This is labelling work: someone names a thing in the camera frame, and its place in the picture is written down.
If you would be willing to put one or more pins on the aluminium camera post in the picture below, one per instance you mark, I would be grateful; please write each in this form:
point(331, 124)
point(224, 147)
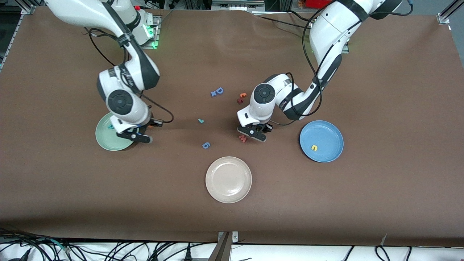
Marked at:
point(221, 252)

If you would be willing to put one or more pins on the grey metal box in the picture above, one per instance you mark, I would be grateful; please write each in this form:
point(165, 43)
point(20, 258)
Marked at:
point(250, 4)

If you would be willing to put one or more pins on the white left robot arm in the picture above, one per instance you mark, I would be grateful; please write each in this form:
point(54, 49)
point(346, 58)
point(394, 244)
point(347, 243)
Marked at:
point(326, 36)

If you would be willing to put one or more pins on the pale green plate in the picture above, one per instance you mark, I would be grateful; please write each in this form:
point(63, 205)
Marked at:
point(105, 137)

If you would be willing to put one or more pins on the blue plate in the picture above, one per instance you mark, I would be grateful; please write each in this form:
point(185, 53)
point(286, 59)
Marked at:
point(326, 134)

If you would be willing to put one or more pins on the aluminium frame rail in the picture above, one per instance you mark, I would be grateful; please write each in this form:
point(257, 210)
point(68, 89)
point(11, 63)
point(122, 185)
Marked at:
point(27, 9)

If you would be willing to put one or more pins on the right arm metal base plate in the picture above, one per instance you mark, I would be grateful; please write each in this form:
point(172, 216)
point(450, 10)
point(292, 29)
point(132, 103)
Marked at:
point(158, 25)

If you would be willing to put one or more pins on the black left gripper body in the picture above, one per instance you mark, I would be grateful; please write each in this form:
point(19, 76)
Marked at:
point(267, 128)

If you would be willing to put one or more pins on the beige plate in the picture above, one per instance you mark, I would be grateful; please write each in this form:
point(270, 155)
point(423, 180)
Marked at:
point(228, 179)

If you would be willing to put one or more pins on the brown table cover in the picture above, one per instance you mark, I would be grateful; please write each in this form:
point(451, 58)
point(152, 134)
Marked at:
point(232, 217)

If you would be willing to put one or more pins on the metal mounting bracket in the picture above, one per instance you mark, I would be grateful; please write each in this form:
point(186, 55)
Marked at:
point(235, 237)

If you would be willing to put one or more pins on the blue letter g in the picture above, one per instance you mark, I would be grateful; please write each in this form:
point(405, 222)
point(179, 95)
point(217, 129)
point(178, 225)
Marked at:
point(206, 145)

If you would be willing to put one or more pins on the red box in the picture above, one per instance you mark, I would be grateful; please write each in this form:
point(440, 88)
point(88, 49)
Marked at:
point(311, 3)

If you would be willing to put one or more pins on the pink letter w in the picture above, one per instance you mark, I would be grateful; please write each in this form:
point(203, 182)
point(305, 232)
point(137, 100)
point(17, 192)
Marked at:
point(241, 139)

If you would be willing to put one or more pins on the blue letter D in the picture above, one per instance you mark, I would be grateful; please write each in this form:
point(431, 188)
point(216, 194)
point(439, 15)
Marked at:
point(219, 90)

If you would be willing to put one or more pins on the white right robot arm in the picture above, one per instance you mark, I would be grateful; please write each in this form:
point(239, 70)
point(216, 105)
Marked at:
point(123, 103)

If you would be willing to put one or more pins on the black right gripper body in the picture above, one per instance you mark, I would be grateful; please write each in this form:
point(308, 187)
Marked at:
point(149, 124)

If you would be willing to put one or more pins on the black power plug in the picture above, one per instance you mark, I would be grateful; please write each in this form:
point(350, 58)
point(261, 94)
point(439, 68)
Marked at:
point(187, 255)

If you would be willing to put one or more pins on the aluminium corner profile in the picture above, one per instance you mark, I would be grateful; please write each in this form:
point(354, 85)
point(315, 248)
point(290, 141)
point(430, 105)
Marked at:
point(444, 19)

